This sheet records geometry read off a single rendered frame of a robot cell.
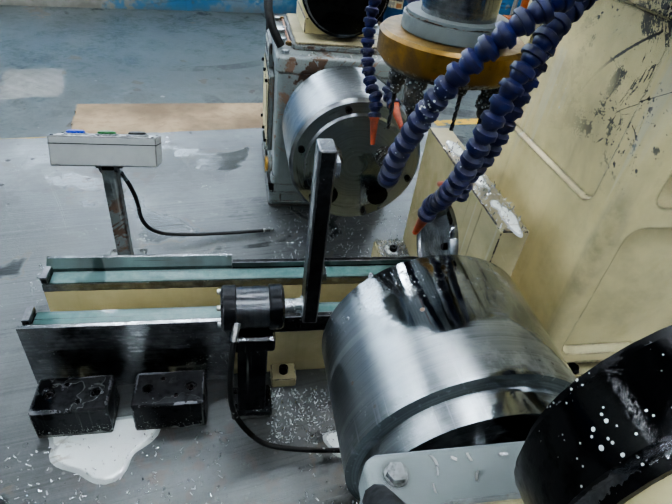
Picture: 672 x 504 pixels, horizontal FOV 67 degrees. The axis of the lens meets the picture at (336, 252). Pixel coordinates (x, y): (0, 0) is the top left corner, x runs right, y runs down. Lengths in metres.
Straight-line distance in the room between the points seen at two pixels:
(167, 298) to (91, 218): 0.41
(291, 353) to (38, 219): 0.67
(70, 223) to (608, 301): 1.04
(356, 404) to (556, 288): 0.39
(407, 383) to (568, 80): 0.50
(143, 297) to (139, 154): 0.24
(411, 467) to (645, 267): 0.51
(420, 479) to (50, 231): 1.00
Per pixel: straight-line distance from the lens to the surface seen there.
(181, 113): 3.35
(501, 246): 0.68
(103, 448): 0.83
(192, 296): 0.89
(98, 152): 0.96
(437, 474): 0.39
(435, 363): 0.46
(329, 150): 0.53
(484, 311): 0.51
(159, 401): 0.78
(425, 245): 0.87
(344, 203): 1.00
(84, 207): 1.29
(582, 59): 0.79
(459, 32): 0.62
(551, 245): 0.79
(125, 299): 0.90
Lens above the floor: 1.49
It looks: 38 degrees down
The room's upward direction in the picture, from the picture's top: 8 degrees clockwise
